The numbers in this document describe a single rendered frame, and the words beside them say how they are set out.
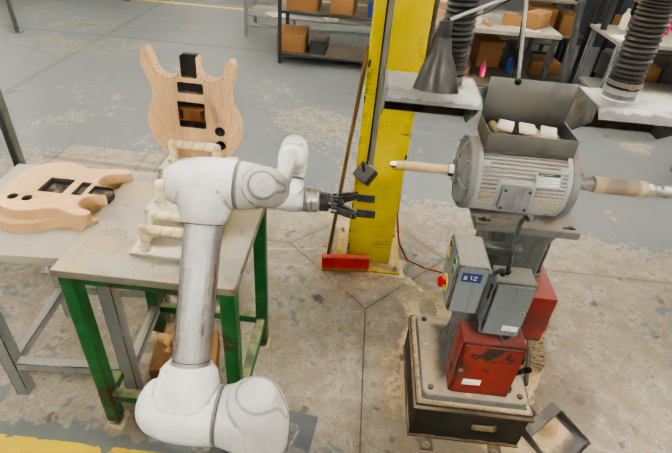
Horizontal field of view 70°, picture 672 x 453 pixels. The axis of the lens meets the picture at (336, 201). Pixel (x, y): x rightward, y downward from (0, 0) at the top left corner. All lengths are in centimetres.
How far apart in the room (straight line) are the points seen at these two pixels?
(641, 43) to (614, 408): 182
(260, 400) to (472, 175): 92
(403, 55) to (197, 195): 147
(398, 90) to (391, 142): 110
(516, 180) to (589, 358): 161
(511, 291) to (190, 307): 110
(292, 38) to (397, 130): 402
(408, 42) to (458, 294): 131
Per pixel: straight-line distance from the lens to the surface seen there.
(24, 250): 202
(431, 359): 231
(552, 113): 177
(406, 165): 167
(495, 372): 213
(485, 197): 165
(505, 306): 188
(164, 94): 185
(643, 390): 307
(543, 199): 170
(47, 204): 206
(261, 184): 121
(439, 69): 142
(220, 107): 179
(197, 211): 127
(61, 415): 263
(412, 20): 241
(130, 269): 176
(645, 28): 173
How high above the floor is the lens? 207
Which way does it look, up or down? 34 degrees down
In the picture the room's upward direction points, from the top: 5 degrees clockwise
